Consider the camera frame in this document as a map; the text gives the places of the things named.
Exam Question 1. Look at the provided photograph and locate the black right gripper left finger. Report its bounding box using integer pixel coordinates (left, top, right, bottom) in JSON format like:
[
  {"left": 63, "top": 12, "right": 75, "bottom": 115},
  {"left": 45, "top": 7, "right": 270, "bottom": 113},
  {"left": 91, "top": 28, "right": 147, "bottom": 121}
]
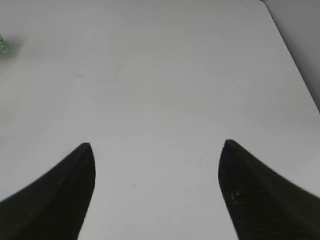
[{"left": 0, "top": 142, "right": 96, "bottom": 240}]

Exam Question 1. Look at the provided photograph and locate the green sprite bottle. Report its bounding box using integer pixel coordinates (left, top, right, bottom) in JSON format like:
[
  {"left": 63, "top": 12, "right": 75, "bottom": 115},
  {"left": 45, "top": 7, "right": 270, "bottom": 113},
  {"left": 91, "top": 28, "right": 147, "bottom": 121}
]
[{"left": 0, "top": 34, "right": 7, "bottom": 54}]

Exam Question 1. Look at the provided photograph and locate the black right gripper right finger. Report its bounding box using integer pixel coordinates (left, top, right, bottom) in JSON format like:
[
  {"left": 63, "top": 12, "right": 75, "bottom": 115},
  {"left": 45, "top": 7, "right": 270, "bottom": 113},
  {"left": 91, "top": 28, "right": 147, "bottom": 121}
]
[{"left": 218, "top": 139, "right": 320, "bottom": 240}]

